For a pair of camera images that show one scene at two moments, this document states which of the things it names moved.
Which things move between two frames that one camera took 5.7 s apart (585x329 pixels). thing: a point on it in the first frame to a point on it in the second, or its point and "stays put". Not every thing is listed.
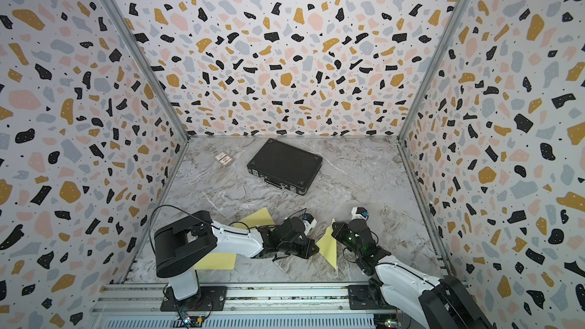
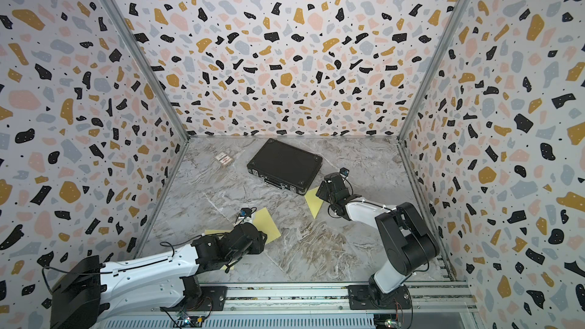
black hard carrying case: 286,166 stays put
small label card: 224,158 stays put
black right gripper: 338,234 to 322,190
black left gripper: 309,244 to 260,243
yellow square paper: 327,245 to 313,201
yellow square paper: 260,218 stays put
